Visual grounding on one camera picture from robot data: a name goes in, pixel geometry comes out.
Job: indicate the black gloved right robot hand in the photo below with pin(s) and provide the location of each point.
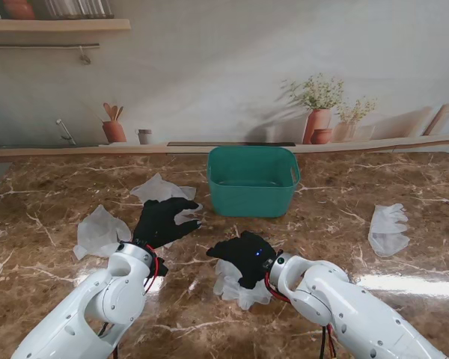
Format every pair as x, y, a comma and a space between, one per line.
247, 254

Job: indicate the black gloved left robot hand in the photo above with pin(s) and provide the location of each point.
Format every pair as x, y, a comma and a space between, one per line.
161, 224

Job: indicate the teal plastic basket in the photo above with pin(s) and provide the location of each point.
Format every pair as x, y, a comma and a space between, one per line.
250, 202

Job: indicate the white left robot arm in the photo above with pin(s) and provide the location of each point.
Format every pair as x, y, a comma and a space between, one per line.
97, 306

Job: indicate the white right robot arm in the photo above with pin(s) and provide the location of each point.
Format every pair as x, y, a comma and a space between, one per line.
340, 306

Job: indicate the grey mug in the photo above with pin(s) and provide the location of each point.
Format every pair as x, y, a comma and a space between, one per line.
145, 137

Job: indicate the long wooden ledge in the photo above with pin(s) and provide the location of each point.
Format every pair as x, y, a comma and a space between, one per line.
97, 149

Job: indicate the terracotta utensil pot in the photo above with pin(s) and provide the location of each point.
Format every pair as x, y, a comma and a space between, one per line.
114, 132

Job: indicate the metal faucet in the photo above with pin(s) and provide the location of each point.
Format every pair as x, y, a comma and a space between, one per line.
64, 131

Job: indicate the small round terracotta pot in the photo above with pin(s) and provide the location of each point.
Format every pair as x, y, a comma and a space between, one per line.
321, 137

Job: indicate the tall terracotta vase with plant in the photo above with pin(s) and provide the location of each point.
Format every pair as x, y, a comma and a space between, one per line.
318, 125

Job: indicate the glass vase with flowers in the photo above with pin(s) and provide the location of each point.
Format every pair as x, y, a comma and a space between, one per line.
344, 131

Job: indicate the row of glass jars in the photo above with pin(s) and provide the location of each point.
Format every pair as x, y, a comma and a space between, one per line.
78, 9

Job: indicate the terracotta pot on shelf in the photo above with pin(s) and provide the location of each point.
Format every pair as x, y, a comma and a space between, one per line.
20, 10

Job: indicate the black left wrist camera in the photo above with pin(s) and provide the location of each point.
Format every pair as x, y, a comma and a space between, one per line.
162, 267

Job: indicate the metal rail hook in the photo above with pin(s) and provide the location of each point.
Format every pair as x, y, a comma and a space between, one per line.
82, 51

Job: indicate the metal wall rail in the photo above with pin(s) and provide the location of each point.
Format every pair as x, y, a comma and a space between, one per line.
41, 45

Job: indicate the wooden wall shelf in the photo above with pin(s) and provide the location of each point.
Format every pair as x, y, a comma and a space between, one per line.
60, 25

